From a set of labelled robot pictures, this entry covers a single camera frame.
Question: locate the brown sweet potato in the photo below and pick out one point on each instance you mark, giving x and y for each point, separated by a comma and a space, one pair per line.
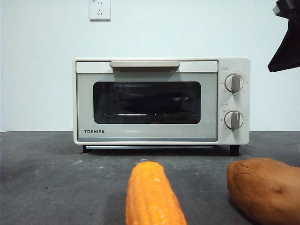
264, 187

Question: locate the orange corn cob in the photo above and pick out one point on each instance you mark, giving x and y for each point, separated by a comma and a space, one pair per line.
150, 194

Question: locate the cream Toshiba toaster oven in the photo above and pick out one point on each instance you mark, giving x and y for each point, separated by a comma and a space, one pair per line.
234, 63

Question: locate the purple eggplant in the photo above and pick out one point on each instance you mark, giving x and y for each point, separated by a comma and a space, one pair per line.
152, 102

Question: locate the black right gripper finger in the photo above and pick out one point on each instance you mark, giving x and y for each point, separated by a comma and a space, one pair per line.
289, 51

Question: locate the beige round oven knob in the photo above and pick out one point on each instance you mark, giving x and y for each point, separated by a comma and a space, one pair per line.
234, 83
233, 120

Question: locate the white wall socket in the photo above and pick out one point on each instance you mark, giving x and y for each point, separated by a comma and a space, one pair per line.
100, 10

